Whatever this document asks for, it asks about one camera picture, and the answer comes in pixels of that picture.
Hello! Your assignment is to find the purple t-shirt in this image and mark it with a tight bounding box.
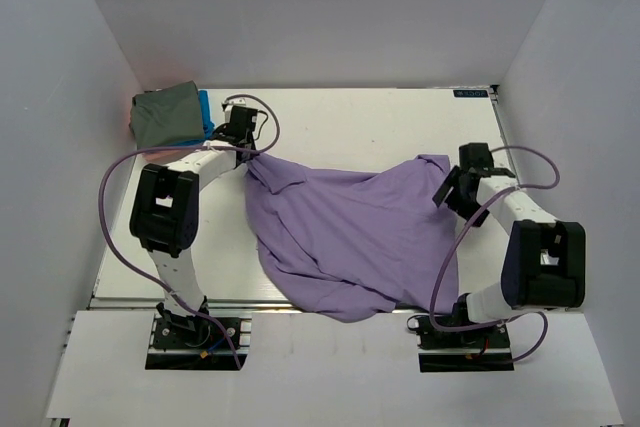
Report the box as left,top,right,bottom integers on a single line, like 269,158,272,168
245,154,459,322

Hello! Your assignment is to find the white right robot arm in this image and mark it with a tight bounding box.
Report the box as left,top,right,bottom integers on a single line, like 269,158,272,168
428,143,586,346

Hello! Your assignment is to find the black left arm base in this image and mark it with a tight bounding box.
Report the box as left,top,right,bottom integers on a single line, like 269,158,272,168
145,309,252,372

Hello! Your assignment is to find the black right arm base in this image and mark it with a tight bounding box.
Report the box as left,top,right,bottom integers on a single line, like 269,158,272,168
406,315,514,373

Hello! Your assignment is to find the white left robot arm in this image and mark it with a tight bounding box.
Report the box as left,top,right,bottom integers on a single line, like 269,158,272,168
129,109,258,346

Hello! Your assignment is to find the folded blue t-shirt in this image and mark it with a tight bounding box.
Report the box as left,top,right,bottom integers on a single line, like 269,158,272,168
181,89,215,145

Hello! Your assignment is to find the blue logo sticker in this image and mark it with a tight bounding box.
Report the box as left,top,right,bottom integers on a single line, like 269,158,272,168
453,89,489,98

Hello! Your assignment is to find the folded olive green t-shirt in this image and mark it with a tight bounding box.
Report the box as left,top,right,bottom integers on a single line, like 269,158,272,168
129,81,205,149

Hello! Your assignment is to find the folded salmon pink t-shirt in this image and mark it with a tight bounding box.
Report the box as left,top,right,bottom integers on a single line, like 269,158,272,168
129,119,215,161

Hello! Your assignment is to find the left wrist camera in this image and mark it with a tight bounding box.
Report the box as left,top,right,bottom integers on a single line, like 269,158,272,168
223,103,258,136

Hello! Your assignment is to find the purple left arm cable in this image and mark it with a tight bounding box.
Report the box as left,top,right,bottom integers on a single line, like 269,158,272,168
97,92,281,368

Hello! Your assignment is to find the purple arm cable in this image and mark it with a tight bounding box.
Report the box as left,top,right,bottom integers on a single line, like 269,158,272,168
428,145,560,363
97,92,281,368

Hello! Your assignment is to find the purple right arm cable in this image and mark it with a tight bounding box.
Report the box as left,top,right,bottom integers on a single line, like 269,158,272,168
428,145,560,363

